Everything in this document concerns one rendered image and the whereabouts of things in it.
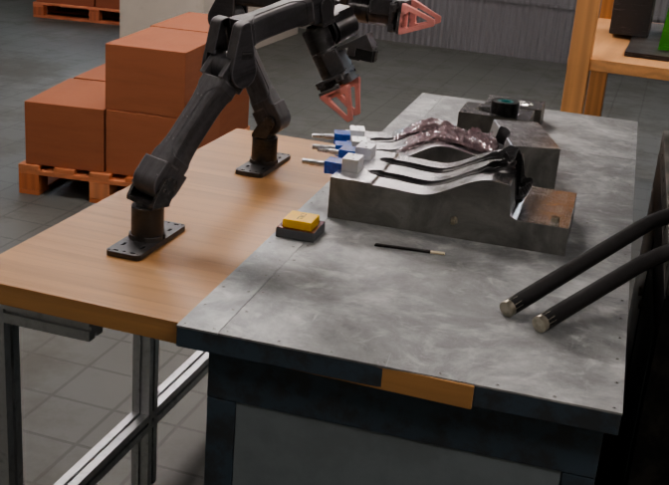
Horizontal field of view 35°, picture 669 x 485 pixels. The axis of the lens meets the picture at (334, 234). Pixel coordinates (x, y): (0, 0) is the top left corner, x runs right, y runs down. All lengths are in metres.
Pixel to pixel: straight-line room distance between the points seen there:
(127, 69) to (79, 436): 2.04
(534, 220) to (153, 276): 0.78
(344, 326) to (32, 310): 0.53
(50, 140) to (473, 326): 3.23
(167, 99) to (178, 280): 2.70
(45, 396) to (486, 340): 1.71
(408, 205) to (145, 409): 0.83
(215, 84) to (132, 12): 5.83
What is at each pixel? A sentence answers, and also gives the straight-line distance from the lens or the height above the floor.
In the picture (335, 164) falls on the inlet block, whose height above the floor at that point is 0.90.
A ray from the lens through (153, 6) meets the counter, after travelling 7.76.
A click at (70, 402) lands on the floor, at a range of 3.12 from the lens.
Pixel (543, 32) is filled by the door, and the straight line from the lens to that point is 9.21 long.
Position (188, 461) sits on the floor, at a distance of 2.85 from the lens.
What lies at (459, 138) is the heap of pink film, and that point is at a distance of 2.55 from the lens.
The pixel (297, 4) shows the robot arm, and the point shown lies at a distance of 2.15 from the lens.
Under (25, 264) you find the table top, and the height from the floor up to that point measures 0.80.
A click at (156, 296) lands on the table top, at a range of 1.81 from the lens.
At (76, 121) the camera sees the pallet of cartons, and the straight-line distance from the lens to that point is 4.70.
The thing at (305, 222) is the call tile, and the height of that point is 0.84.
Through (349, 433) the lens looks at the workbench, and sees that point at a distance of 1.71.
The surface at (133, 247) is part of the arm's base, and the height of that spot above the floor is 0.81.
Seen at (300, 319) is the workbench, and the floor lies 0.80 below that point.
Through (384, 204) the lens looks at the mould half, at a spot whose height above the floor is 0.85.
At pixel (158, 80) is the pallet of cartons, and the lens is 4.53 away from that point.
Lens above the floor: 1.53
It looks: 20 degrees down
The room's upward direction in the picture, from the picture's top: 5 degrees clockwise
